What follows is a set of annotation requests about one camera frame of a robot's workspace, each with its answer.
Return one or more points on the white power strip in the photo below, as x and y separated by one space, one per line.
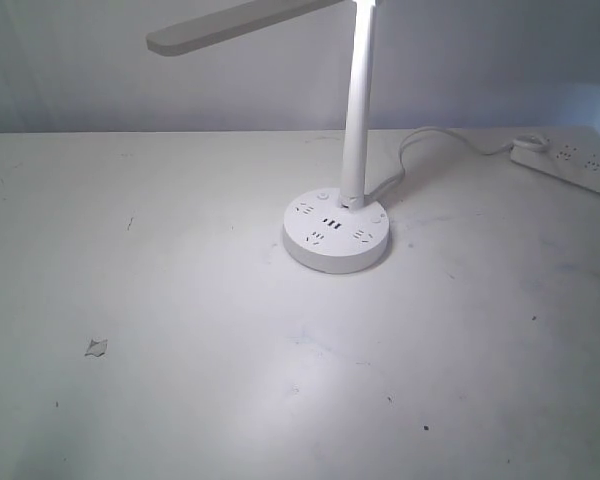
577 164

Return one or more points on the white desk lamp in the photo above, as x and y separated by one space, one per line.
331 230

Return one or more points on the white plug in strip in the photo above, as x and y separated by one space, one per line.
535 143

